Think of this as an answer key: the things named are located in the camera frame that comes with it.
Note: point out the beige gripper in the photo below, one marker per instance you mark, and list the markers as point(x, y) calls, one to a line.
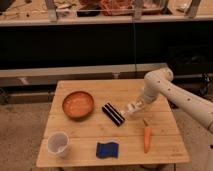
point(139, 104)

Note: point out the clear plastic bottle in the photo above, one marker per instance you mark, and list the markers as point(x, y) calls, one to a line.
point(131, 108)

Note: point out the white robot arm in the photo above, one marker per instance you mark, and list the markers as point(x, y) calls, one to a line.
point(160, 82)

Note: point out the orange ceramic bowl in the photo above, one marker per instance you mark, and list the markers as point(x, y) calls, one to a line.
point(78, 104)

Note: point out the orange carrot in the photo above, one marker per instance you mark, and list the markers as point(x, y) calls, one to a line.
point(147, 137)

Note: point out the black striped block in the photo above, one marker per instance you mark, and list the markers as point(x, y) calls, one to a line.
point(113, 114)

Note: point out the wooden table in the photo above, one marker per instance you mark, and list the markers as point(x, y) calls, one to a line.
point(166, 144)

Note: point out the blue sponge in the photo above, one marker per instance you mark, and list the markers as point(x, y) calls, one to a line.
point(106, 150)

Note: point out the white plastic cup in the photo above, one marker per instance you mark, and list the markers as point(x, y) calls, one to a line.
point(58, 144)

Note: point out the grey metal floor beam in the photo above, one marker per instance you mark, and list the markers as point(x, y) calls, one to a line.
point(40, 76)

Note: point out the long wooden workbench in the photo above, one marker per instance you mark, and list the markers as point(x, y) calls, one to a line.
point(83, 12)

